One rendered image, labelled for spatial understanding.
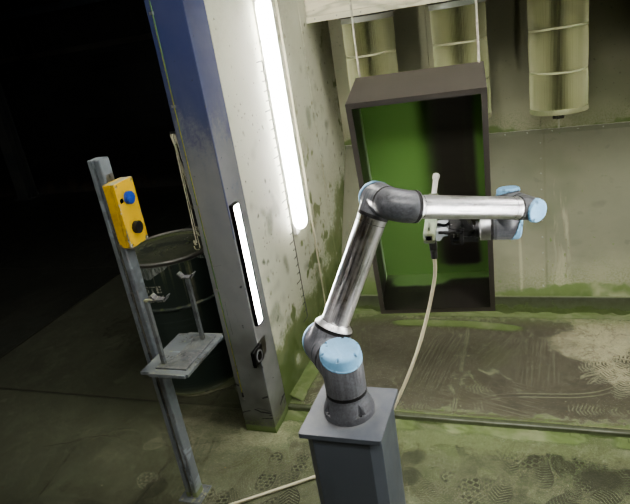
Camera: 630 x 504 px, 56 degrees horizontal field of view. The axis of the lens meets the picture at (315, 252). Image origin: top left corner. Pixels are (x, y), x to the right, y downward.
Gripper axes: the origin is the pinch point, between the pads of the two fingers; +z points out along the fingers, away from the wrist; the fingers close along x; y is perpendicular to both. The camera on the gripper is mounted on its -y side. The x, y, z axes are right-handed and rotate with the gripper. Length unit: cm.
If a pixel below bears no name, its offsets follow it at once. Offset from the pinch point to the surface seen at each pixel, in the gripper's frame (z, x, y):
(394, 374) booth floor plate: 27, 18, 120
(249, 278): 86, -3, 26
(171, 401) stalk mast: 112, -60, 47
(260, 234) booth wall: 87, 25, 21
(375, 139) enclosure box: 30, 69, -5
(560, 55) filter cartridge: -68, 145, -8
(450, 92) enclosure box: -10, 37, -42
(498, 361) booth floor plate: -31, 31, 121
